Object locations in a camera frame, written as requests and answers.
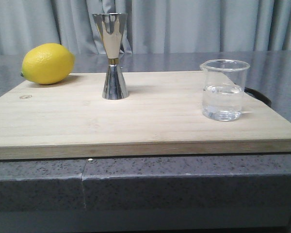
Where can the clear glass beaker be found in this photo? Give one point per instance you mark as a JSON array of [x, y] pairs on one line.
[[223, 91]]

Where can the steel double jigger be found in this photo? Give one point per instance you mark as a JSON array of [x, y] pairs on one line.
[[111, 29]]

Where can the wooden cutting board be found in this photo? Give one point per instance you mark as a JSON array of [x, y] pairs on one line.
[[161, 116]]

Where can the grey curtain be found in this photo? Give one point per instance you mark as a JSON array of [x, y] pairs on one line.
[[153, 26]]

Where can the yellow lemon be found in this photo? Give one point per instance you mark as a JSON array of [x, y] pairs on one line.
[[47, 64]]

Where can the black cutting board handle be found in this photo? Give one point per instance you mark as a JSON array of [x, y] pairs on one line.
[[258, 95]]

